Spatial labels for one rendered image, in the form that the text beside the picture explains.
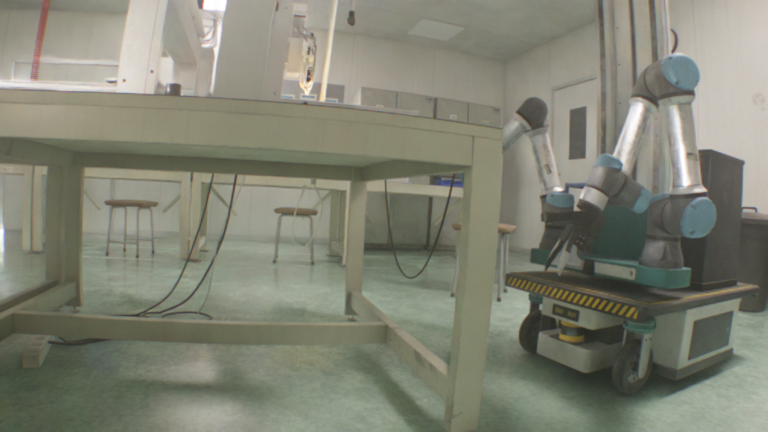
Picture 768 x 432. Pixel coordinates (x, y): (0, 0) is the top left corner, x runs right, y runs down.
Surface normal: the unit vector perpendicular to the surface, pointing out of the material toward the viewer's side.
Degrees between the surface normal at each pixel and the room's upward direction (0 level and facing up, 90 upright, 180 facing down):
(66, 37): 90
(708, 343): 90
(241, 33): 90
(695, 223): 97
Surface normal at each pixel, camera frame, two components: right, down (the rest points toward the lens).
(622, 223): -0.90, -0.04
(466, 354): 0.33, 0.05
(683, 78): 0.00, -0.10
